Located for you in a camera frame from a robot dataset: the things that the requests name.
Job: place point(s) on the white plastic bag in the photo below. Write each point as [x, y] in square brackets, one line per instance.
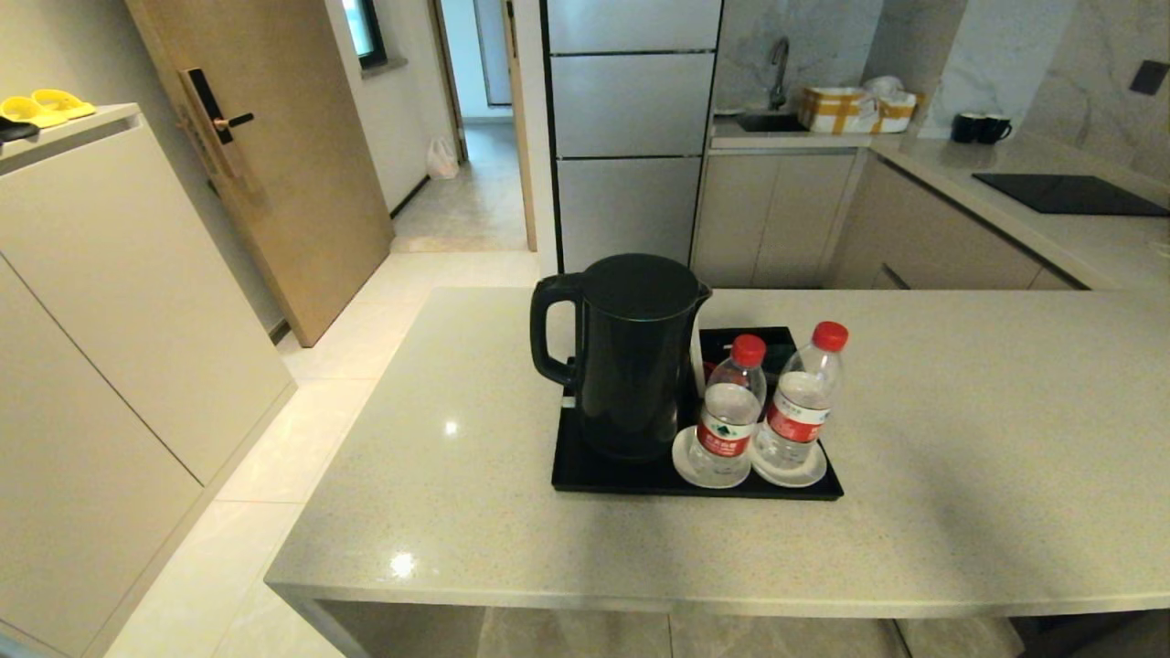
[442, 160]

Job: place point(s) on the wooden room door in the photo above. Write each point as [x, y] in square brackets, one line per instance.
[302, 183]

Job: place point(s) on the beige kitchen base cabinets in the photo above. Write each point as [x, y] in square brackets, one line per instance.
[777, 219]

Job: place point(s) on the yellow white box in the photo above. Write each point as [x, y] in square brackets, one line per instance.
[841, 111]

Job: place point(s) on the chrome kitchen faucet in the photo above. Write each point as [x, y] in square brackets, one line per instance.
[780, 73]

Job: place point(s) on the white crumpled bag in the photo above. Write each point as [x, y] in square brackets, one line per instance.
[885, 87]

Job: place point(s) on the dark kitchen sink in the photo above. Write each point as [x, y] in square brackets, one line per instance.
[772, 122]

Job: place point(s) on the silver refrigerator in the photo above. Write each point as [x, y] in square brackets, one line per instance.
[626, 137]

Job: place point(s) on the red cap water bottle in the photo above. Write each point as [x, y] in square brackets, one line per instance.
[728, 411]
[803, 402]

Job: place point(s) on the black induction cooktop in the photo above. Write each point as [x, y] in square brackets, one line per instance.
[1069, 195]

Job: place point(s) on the black rectangular serving tray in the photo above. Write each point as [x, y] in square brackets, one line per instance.
[622, 477]

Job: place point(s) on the narrow wooden door panel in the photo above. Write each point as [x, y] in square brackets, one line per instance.
[519, 137]

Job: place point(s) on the black mug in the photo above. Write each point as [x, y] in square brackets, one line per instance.
[964, 128]
[992, 129]

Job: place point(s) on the black item on cabinet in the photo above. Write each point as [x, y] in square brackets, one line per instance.
[16, 130]

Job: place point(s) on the yellow slipper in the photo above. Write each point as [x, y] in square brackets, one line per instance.
[64, 102]
[27, 111]

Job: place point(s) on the black wall socket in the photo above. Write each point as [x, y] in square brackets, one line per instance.
[1149, 78]

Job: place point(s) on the beige tall cabinet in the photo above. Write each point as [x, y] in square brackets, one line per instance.
[110, 320]

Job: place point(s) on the black box with sachets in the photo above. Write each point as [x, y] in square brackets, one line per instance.
[717, 343]

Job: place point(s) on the black electric kettle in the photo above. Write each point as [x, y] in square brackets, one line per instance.
[631, 366]

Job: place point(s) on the white round saucer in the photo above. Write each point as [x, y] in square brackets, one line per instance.
[813, 473]
[679, 459]

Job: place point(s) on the dark window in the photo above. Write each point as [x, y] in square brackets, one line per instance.
[366, 32]

